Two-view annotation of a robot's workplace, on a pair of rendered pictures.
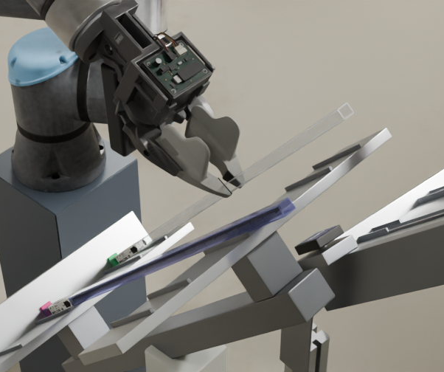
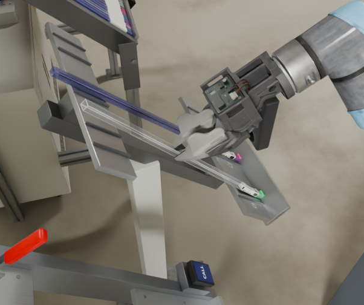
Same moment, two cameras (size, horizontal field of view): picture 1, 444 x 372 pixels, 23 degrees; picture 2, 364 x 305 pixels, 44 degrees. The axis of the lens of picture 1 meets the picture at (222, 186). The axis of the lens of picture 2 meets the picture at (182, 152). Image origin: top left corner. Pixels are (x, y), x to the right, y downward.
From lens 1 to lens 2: 1.11 m
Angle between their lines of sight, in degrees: 72
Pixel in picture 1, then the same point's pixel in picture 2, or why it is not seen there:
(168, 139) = (206, 114)
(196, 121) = (218, 134)
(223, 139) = (198, 143)
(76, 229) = not seen: outside the picture
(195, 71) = (216, 103)
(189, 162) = (190, 124)
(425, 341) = not seen: outside the picture
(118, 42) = (252, 69)
